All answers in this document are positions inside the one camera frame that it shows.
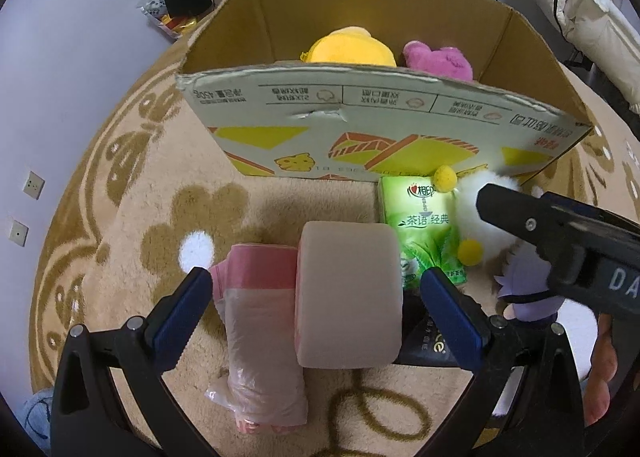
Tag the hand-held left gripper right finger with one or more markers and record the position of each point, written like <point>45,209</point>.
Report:
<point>450,319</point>

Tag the pink plush toy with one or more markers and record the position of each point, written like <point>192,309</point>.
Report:
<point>440,62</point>

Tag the pink garbage bag roll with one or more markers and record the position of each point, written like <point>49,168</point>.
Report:
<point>260,332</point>

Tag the person's right hand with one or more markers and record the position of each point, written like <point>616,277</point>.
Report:
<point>602,367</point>

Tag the purple-haired plush doll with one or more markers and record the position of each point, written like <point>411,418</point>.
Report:
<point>525,277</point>

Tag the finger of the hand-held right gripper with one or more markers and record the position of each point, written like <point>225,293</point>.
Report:
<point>507,211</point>

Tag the printed cardboard box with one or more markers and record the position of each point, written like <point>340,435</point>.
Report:
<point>300,117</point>

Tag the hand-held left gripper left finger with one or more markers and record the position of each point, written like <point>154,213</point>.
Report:
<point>180,309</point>

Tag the yellow plush toy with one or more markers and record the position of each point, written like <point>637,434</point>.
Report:
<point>345,49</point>

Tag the cream puffer coat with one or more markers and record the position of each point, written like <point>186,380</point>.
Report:
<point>585,2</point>

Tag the person's denim leg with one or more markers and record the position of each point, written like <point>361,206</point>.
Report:
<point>35,417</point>

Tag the white toilet paper roll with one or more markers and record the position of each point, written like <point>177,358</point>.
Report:
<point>350,287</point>

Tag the white fluffy plush toy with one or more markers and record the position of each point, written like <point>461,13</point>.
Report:
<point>467,209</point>

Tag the white wall socket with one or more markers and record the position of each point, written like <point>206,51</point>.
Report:
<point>34,185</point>
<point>18,233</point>

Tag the green tissue pack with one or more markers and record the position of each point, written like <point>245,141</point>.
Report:
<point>420,217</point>

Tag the black tissue pack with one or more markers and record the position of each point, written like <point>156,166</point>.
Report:
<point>416,337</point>

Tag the beige patterned round rug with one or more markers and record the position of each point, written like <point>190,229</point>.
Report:
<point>150,217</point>

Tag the plastic bag of snacks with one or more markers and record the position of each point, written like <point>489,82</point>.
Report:
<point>160,12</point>

